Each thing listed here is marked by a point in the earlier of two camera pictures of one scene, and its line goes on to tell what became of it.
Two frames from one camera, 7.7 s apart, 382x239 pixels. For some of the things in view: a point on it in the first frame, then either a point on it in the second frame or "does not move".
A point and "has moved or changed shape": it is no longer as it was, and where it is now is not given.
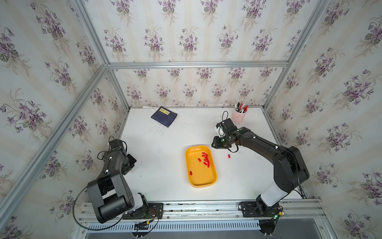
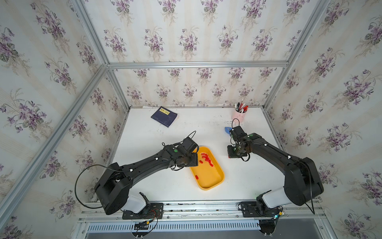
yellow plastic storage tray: [201, 166] has moved or changed shape
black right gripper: [215, 143] -> [230, 155]
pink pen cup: [238, 117] does not move
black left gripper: [131, 160] -> [194, 163]
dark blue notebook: [165, 116] does not move
